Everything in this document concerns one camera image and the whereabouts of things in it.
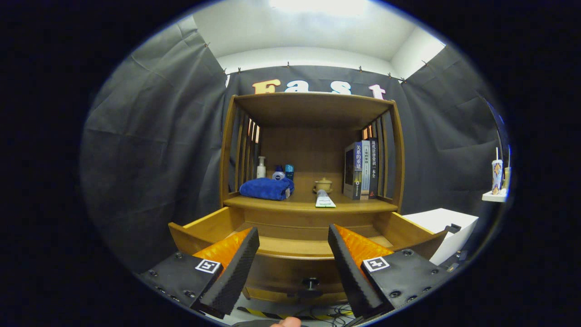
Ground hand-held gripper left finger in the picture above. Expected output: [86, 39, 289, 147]
[136, 227, 260, 320]

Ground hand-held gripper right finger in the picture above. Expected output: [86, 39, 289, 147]
[328, 223, 448, 318]

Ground wooden drawer with black knob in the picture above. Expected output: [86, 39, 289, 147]
[168, 205, 449, 306]

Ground white squeeze tube green end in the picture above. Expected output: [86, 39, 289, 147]
[315, 189, 337, 208]

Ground wooden countertop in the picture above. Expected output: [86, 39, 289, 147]
[223, 184, 399, 214]

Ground wooden cabinet with hutch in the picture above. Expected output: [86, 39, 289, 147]
[168, 92, 450, 306]

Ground yellow black hazard tape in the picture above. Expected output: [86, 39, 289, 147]
[236, 307, 345, 321]

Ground folded blue towel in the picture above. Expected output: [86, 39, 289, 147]
[239, 177, 295, 201]

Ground white box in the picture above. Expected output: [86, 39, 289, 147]
[402, 208, 479, 266]

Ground dark blue book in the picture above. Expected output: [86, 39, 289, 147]
[343, 142, 364, 201]

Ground light grey book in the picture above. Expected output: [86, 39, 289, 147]
[361, 140, 372, 201]

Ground black book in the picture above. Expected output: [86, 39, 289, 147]
[369, 138, 379, 199]

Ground black backdrop cloth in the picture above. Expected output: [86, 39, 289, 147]
[79, 16, 509, 273]

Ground printed paper cup with straw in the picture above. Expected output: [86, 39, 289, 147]
[492, 147, 504, 196]

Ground dark monitor screen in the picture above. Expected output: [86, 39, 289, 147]
[487, 101, 512, 155]

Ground black floor cables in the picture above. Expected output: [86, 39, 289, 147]
[295, 303, 359, 327]

